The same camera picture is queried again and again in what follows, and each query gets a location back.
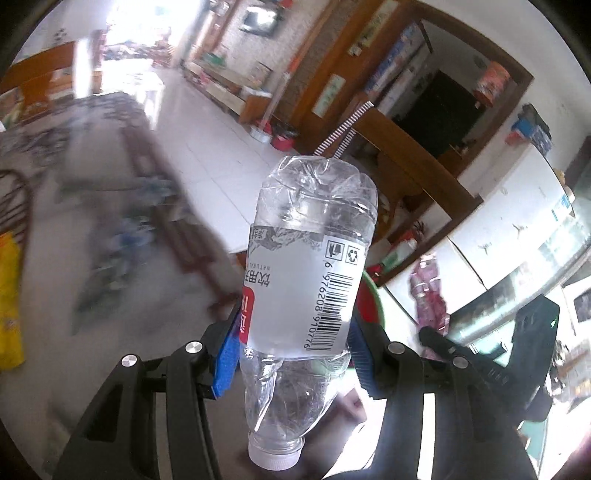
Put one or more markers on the silver bowl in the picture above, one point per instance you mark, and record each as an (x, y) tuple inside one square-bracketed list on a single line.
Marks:
[(261, 134)]

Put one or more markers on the white pole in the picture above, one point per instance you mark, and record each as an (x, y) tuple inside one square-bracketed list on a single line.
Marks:
[(277, 97)]

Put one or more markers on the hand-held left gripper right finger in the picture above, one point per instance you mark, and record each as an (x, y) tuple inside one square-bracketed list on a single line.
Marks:
[(362, 360)]

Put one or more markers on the red and green basin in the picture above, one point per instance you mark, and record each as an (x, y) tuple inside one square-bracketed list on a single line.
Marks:
[(371, 302)]

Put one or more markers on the clear plastic bottle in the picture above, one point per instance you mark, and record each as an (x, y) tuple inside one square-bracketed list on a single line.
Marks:
[(300, 286)]

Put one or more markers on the low cabinet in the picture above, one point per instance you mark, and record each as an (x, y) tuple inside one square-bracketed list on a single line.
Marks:
[(226, 92)]

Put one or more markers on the wall television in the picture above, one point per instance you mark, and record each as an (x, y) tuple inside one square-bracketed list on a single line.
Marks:
[(259, 21)]

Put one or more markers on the white cabinet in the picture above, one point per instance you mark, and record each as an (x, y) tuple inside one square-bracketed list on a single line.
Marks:
[(508, 207)]

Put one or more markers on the printed tablecloth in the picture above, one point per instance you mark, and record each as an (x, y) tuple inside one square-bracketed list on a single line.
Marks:
[(92, 230)]

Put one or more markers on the pink foil wrapper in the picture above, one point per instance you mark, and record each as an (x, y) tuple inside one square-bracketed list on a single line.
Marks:
[(429, 295)]

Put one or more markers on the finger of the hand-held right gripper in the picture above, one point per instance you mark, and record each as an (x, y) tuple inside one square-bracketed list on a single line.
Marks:
[(438, 340)]

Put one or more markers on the yellow box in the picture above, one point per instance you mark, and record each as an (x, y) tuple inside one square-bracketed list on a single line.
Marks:
[(9, 314)]

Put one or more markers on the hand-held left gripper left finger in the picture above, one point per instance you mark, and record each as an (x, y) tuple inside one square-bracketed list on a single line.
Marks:
[(228, 350)]

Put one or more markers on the striped tube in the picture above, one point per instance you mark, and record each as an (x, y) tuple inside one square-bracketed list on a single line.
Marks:
[(344, 127)]

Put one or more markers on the blue cloth bag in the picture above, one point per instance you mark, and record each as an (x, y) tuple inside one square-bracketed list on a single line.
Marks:
[(531, 127)]

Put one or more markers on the red lantern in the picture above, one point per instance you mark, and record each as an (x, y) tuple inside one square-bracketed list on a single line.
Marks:
[(491, 85)]

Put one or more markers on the colourful wall poster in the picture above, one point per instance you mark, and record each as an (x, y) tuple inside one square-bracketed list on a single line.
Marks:
[(397, 55)]

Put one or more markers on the wooden desk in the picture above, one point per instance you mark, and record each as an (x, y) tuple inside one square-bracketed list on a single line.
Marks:
[(415, 152)]

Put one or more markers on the wooden chair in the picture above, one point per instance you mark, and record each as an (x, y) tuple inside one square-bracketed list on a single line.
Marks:
[(41, 78)]

